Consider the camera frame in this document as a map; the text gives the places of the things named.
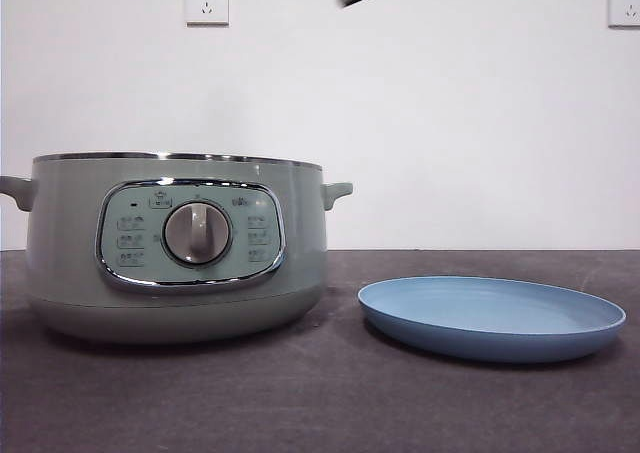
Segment blue round plate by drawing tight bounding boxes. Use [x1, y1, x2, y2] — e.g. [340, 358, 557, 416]
[357, 274, 627, 364]

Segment sage green electric steamer pot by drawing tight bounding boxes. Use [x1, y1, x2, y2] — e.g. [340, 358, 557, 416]
[0, 151, 354, 345]

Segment white wall socket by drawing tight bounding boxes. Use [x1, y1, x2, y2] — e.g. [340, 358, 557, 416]
[185, 0, 231, 28]
[607, 0, 640, 29]

